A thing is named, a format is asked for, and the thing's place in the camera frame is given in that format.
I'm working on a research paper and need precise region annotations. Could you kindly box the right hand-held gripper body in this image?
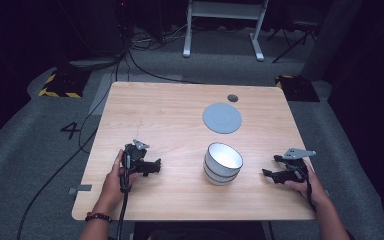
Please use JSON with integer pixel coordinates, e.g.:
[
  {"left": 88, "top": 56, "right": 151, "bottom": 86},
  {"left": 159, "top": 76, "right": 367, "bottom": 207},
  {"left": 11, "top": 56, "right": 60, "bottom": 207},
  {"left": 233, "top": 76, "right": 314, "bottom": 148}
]
[{"left": 282, "top": 148, "right": 317, "bottom": 184}]

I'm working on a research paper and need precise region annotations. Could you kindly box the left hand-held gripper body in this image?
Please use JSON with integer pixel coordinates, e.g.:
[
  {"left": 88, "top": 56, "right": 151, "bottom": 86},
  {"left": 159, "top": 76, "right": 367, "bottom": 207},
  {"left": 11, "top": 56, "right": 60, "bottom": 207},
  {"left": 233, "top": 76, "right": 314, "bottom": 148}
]
[{"left": 119, "top": 139, "right": 150, "bottom": 194}]

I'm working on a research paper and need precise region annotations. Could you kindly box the person's right hand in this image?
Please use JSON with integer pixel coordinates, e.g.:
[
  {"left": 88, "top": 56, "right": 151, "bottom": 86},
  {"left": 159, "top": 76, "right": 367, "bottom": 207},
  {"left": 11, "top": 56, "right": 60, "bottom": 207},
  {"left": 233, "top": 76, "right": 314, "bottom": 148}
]
[{"left": 283, "top": 161, "right": 331, "bottom": 210}]

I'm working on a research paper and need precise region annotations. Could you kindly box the person's left hand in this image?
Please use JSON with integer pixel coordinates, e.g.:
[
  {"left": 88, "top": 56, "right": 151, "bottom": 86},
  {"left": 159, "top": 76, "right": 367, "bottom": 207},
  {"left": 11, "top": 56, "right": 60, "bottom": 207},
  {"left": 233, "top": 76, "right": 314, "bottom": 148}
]
[{"left": 100, "top": 149, "right": 142, "bottom": 210}]

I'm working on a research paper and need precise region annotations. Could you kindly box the white bowl with dark rim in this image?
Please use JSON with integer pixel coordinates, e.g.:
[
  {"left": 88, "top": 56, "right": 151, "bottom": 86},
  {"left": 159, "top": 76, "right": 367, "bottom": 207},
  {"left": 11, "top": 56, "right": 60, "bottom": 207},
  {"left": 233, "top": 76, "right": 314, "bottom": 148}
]
[
  {"left": 203, "top": 159, "right": 242, "bottom": 182},
  {"left": 202, "top": 166, "right": 239, "bottom": 187},
  {"left": 204, "top": 142, "right": 244, "bottom": 176}
]

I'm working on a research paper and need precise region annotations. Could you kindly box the grey tape strip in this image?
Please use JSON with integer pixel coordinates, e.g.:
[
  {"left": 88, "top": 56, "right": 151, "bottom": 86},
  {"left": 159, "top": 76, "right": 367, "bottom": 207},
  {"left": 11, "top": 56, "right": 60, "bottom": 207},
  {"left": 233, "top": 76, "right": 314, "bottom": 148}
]
[{"left": 68, "top": 184, "right": 93, "bottom": 196}]

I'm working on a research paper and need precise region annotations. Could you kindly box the grey round plate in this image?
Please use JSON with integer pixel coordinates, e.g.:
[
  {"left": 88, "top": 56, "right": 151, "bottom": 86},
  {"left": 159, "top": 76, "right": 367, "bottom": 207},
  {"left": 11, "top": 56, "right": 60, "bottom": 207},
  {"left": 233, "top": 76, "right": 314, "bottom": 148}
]
[{"left": 202, "top": 102, "right": 243, "bottom": 135}]

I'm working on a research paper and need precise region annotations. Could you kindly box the yellow-black striped stand base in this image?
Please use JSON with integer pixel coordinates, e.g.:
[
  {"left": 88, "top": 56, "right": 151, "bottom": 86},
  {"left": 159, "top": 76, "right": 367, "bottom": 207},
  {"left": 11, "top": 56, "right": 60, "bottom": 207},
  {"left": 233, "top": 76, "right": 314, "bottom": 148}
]
[
  {"left": 274, "top": 74, "right": 321, "bottom": 103},
  {"left": 38, "top": 67, "right": 92, "bottom": 99}
]

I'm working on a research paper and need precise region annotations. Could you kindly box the person's dark clothing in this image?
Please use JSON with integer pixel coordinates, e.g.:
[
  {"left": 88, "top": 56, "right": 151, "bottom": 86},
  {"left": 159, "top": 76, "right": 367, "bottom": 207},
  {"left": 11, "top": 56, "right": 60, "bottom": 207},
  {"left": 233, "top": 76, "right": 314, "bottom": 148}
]
[{"left": 133, "top": 221, "right": 268, "bottom": 240}]

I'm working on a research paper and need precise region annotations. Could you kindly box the black tripod stand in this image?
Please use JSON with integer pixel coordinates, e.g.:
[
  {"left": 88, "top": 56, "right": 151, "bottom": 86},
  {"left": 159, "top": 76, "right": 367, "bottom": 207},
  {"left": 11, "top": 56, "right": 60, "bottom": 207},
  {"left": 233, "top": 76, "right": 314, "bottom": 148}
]
[{"left": 267, "top": 19, "right": 318, "bottom": 64}]

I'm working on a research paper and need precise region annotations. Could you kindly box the grey curtain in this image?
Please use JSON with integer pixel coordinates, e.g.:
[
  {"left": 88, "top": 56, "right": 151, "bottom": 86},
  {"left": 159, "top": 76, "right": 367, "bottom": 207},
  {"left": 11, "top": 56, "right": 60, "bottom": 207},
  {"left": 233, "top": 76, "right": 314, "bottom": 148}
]
[{"left": 300, "top": 0, "right": 365, "bottom": 82}]

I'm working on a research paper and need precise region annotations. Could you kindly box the black right gripper strap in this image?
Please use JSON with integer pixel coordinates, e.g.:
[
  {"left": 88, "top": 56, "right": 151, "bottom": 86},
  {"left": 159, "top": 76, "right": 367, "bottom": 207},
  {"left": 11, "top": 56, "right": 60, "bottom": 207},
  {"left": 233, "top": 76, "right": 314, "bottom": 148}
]
[{"left": 303, "top": 170, "right": 316, "bottom": 212}]

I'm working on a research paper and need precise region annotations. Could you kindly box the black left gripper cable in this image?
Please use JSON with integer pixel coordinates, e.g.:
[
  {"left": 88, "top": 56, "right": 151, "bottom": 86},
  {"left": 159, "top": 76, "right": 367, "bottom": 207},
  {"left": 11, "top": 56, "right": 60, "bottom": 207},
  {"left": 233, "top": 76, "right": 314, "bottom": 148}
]
[{"left": 115, "top": 151, "right": 131, "bottom": 240}]

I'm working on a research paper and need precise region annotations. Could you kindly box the long black floor cable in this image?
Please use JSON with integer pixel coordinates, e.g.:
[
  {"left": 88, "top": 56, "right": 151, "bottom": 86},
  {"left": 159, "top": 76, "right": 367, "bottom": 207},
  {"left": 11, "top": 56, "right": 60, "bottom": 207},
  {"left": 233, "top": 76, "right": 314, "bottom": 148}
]
[{"left": 15, "top": 59, "right": 120, "bottom": 240}]

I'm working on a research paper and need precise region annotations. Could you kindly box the beaded bracelet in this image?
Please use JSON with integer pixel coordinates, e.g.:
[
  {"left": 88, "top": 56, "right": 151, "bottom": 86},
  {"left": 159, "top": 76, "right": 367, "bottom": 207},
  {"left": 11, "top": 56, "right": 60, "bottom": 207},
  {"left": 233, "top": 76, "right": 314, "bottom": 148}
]
[{"left": 84, "top": 211, "right": 114, "bottom": 224}]

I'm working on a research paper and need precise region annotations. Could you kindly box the black curved floor cable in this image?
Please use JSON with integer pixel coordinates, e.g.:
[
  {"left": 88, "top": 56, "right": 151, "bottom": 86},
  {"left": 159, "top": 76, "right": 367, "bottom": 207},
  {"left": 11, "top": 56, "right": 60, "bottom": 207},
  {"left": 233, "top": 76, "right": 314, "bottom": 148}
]
[{"left": 127, "top": 49, "right": 201, "bottom": 85}]

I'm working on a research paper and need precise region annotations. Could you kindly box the tangle of floor cables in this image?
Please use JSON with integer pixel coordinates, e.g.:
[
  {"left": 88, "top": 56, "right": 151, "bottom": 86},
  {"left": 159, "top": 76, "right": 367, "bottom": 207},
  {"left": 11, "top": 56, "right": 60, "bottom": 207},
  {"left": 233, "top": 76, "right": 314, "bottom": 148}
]
[{"left": 128, "top": 22, "right": 188, "bottom": 52}]

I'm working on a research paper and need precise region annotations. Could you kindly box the white metal desk frame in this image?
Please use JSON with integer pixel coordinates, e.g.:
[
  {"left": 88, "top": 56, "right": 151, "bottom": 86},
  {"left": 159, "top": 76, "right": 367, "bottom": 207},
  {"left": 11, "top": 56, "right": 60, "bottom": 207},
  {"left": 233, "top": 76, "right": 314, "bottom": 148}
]
[{"left": 182, "top": 0, "right": 270, "bottom": 62}]

